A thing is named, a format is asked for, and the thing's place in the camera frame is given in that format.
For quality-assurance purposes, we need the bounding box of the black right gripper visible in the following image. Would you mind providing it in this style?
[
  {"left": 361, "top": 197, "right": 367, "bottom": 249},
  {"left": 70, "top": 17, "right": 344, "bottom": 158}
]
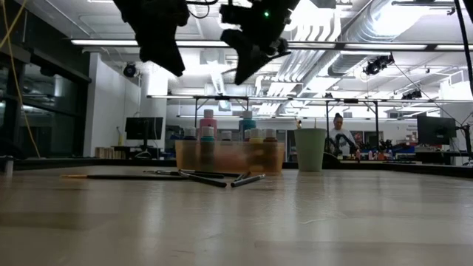
[{"left": 220, "top": 0, "right": 300, "bottom": 86}]

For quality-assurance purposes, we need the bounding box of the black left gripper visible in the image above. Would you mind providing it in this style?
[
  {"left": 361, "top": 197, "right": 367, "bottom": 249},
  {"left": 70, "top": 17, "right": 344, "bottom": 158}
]
[{"left": 112, "top": 0, "right": 190, "bottom": 78}]

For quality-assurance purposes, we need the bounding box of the large teal paint bottle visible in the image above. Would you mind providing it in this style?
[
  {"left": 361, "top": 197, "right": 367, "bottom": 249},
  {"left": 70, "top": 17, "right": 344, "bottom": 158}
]
[{"left": 238, "top": 110, "right": 257, "bottom": 141}]

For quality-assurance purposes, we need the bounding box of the long ceiling light bar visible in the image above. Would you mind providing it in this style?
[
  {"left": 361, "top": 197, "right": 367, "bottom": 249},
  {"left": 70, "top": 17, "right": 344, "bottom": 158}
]
[{"left": 69, "top": 38, "right": 473, "bottom": 52}]

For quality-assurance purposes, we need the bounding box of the black computer monitor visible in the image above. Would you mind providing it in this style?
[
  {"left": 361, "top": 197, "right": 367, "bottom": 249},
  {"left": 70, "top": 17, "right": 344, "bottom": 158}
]
[
  {"left": 124, "top": 116, "right": 164, "bottom": 149},
  {"left": 416, "top": 115, "right": 457, "bottom": 146}
]

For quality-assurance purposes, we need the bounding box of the green plastic cup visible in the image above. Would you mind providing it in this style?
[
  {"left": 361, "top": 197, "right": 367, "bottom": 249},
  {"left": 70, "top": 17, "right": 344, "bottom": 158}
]
[{"left": 294, "top": 127, "right": 327, "bottom": 173}]

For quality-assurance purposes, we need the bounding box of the stack of wooden boards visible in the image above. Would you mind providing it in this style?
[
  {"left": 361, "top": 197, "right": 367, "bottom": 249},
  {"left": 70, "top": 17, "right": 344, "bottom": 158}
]
[{"left": 95, "top": 146, "right": 115, "bottom": 160}]

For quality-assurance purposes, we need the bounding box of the person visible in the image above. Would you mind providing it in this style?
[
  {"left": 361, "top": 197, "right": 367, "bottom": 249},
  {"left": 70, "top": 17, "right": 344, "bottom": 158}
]
[{"left": 327, "top": 112, "right": 361, "bottom": 160}]

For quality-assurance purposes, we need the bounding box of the thick black paintbrush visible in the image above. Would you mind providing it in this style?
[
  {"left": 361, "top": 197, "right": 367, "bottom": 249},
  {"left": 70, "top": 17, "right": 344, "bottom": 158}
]
[{"left": 178, "top": 171, "right": 229, "bottom": 188}]

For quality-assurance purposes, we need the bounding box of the grey handled paintbrush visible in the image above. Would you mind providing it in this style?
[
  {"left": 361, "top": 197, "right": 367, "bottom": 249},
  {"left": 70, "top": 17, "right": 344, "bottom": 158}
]
[{"left": 230, "top": 174, "right": 267, "bottom": 188}]

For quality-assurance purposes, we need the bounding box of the black ceiling camera cluster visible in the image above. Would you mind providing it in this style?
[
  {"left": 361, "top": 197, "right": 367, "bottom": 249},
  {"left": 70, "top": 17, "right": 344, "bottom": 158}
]
[{"left": 363, "top": 53, "right": 395, "bottom": 77}]

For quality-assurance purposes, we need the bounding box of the black metal rack frame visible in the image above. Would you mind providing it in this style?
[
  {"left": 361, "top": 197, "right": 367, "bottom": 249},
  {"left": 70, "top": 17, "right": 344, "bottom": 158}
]
[{"left": 147, "top": 94, "right": 381, "bottom": 142}]

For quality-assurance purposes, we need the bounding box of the yellow cable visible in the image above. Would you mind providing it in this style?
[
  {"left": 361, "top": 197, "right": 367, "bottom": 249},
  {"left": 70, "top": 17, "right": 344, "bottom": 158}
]
[{"left": 0, "top": 0, "right": 41, "bottom": 158}]

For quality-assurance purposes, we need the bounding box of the small white post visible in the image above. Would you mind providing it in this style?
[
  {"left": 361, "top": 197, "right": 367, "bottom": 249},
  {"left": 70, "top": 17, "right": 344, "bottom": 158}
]
[{"left": 0, "top": 154, "right": 18, "bottom": 177}]

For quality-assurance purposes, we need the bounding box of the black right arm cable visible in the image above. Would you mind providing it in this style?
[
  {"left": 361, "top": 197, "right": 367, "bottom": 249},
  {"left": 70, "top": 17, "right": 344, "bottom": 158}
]
[{"left": 453, "top": 0, "right": 473, "bottom": 97}]

